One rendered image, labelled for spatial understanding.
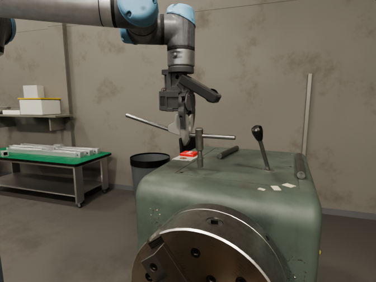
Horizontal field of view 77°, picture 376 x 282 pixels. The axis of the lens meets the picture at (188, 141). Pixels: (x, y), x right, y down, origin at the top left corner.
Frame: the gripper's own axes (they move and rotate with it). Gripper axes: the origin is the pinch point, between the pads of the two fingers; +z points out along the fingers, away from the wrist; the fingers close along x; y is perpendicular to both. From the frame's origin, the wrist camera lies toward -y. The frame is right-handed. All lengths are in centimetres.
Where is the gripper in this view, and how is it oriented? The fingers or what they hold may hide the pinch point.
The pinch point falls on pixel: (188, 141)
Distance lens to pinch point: 66.8
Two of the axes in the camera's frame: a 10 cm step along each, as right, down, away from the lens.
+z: 0.0, 9.9, 1.6
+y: -9.3, -0.6, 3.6
